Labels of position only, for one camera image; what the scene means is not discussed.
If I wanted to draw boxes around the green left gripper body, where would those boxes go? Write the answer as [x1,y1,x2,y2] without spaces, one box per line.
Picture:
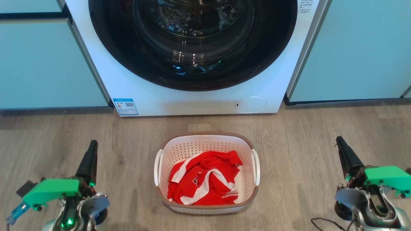
[22,178,81,211]

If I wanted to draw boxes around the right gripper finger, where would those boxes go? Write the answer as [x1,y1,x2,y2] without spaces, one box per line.
[336,136,366,180]

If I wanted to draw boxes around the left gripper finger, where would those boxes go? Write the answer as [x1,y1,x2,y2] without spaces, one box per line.
[75,140,98,186]

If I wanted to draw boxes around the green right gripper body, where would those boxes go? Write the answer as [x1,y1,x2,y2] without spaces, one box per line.
[364,166,411,197]

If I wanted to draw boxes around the white perforated laundry basket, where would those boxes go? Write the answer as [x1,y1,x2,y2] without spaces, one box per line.
[154,132,260,215]

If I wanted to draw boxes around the blue energy label sticker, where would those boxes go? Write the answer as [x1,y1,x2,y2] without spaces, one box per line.
[113,98,139,116]

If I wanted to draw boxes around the wide pale teal cabinet panel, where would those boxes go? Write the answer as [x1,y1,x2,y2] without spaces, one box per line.
[287,0,411,104]

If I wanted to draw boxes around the large pale teal cabinet door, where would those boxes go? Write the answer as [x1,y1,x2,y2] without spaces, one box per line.
[0,19,109,110]

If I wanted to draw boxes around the round white filter cover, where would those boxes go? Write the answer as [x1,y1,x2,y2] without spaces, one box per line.
[235,97,267,113]

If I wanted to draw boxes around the red and white shirt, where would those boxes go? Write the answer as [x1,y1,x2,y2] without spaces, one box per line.
[167,150,243,206]

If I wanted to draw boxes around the black round washer door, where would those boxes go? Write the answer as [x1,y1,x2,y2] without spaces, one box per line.
[88,0,298,92]

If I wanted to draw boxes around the white front-load washing machine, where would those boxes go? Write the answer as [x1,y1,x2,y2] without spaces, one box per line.
[65,0,331,117]

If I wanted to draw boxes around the printed text sticker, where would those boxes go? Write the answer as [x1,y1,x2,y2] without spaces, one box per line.
[297,0,320,15]

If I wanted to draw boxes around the small pale teal cabinet door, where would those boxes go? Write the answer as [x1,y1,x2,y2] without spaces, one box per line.
[0,0,65,14]

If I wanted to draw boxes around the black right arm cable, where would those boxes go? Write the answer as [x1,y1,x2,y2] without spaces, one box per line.
[311,218,357,231]

